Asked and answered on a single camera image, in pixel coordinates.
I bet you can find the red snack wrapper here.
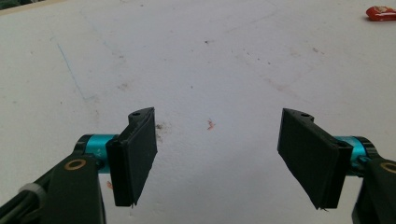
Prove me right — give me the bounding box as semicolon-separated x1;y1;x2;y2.
365;6;396;22

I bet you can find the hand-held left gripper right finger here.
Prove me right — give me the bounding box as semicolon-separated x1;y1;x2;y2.
276;107;379;210

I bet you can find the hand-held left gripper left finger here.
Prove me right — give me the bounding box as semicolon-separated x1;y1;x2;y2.
76;106;159;208

